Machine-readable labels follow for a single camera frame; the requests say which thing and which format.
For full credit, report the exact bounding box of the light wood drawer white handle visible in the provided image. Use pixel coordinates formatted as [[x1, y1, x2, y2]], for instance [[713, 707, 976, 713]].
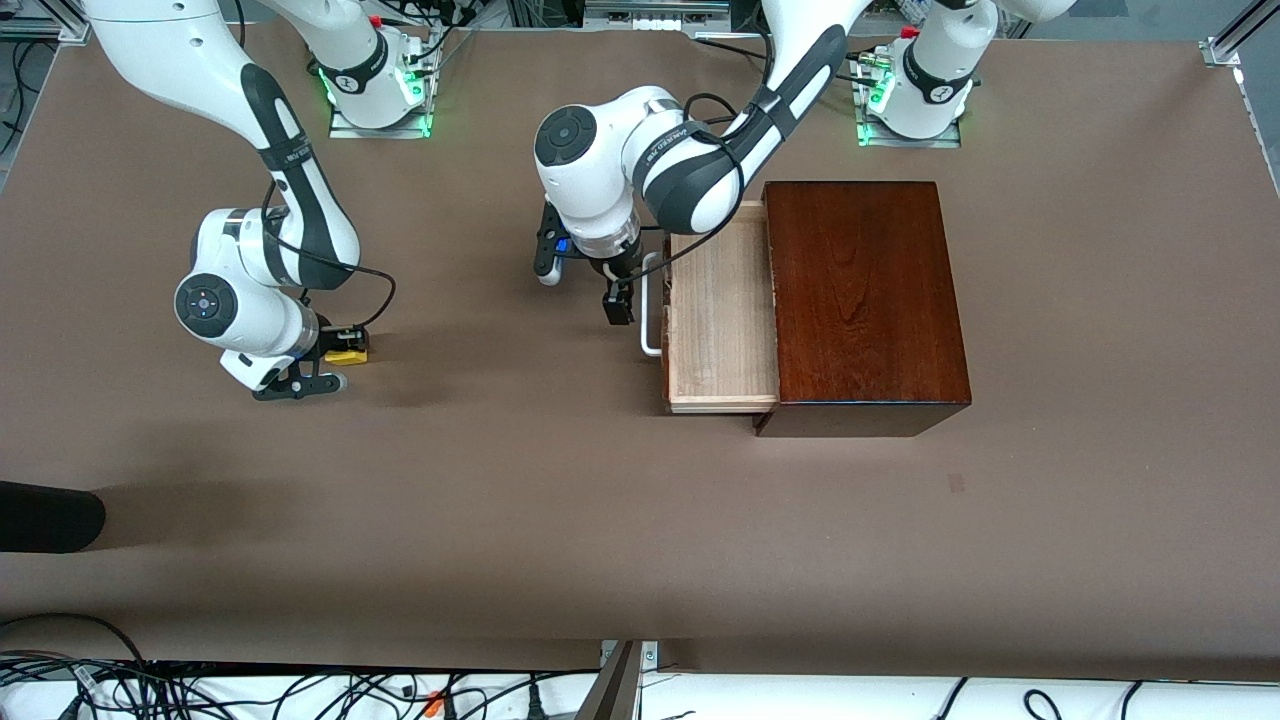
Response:
[[640, 205, 781, 416]]

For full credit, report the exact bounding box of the dark brown wooden cabinet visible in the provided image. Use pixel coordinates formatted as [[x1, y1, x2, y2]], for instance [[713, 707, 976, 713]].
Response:
[[752, 180, 973, 438]]

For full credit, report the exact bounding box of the silver power strip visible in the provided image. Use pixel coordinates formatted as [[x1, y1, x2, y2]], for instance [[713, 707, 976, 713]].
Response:
[[583, 0, 731, 33]]

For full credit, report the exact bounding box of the black ribbed cylinder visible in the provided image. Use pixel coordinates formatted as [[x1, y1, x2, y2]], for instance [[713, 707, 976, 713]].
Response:
[[0, 480, 107, 554]]

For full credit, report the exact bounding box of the dark grey metal profile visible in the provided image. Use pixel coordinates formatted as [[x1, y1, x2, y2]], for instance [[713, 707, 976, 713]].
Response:
[[575, 640, 641, 720]]

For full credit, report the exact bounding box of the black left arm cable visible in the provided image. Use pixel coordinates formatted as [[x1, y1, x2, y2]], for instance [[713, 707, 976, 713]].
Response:
[[685, 93, 776, 216]]

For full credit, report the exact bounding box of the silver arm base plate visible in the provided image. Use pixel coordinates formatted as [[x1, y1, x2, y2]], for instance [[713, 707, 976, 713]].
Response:
[[853, 105, 964, 150], [328, 100, 434, 140]]

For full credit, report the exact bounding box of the long black table cable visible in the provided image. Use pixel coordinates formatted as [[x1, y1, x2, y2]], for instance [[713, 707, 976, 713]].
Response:
[[693, 38, 881, 89]]

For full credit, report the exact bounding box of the small silver bracket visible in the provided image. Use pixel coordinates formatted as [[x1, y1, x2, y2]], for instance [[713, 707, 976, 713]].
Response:
[[600, 640, 661, 673]]

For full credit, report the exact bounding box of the tangled black cable bundle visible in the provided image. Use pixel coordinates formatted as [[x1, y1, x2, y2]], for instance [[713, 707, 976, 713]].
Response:
[[0, 655, 601, 720]]

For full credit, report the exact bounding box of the arched black cable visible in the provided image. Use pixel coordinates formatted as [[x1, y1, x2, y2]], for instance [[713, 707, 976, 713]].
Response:
[[0, 612, 151, 669]]

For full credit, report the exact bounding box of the aluminium frame profile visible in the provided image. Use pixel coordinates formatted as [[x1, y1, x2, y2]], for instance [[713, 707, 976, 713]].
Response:
[[0, 0, 96, 46], [1200, 0, 1280, 69]]

